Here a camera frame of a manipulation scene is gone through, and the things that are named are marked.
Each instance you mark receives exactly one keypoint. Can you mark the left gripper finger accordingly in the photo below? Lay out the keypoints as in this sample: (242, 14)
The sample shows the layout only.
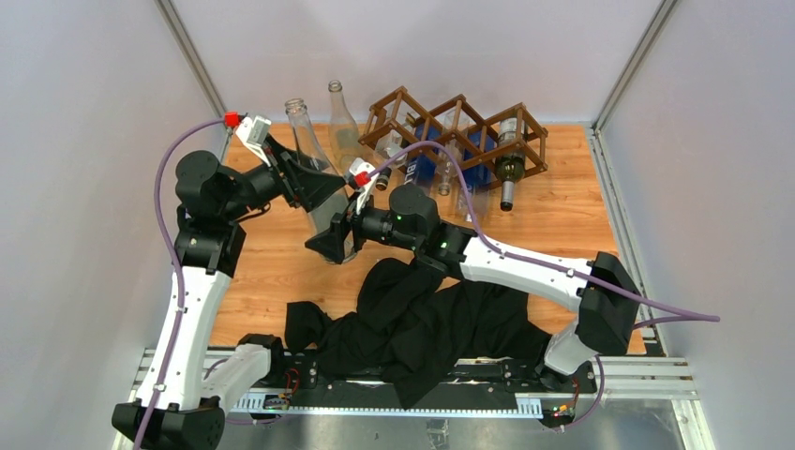
(280, 157)
(314, 188)

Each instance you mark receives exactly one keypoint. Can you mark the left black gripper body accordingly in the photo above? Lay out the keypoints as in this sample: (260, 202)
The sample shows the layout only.
(286, 178)

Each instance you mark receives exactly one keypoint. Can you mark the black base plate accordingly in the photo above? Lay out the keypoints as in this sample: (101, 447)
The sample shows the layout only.
(397, 388)

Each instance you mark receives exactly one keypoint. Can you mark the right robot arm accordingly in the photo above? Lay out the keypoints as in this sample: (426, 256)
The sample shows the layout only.
(598, 290)

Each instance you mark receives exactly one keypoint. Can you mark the brown wooden wine rack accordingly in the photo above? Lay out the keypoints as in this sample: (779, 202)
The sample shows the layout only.
(400, 111)

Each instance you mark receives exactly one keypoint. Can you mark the small clear black-capped bottle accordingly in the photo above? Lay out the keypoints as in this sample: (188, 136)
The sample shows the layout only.
(386, 147)

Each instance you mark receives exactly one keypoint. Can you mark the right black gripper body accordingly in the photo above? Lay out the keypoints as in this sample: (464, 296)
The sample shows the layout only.
(367, 226)

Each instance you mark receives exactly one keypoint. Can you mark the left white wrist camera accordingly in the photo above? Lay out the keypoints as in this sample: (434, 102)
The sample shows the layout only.
(252, 133)

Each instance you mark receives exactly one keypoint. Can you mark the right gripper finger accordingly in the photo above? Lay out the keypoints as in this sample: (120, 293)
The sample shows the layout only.
(356, 202)
(336, 243)

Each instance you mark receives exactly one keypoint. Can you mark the clear bottle dark label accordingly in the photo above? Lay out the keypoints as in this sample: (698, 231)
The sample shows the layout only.
(307, 143)

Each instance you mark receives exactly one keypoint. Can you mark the dark green wine bottle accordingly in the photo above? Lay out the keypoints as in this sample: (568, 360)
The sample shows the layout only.
(509, 167)

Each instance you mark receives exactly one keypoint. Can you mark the aluminium frame rail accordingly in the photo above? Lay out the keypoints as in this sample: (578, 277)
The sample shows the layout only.
(641, 378)

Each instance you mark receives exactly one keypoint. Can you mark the black cloth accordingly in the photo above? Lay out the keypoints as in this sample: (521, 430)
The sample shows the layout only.
(408, 323)

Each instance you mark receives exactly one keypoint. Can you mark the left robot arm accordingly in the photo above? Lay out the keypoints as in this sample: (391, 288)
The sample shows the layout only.
(181, 404)

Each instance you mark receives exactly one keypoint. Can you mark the blue labelled clear bottle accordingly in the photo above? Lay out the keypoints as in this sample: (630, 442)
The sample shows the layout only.
(420, 170)

